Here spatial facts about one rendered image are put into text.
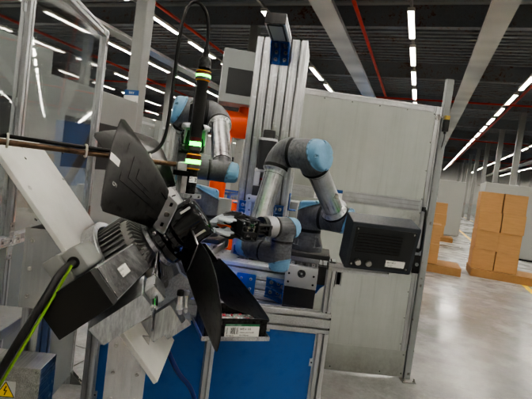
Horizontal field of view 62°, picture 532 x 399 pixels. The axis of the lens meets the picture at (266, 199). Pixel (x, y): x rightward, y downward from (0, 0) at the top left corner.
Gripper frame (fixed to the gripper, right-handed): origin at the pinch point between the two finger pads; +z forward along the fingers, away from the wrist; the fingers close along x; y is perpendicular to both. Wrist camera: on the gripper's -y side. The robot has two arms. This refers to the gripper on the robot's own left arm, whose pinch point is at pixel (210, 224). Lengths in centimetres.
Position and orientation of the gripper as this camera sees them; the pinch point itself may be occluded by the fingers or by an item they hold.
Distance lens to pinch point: 140.1
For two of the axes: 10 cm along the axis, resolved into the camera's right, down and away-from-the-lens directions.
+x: -1.9, 9.7, 1.4
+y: 6.2, 2.3, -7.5
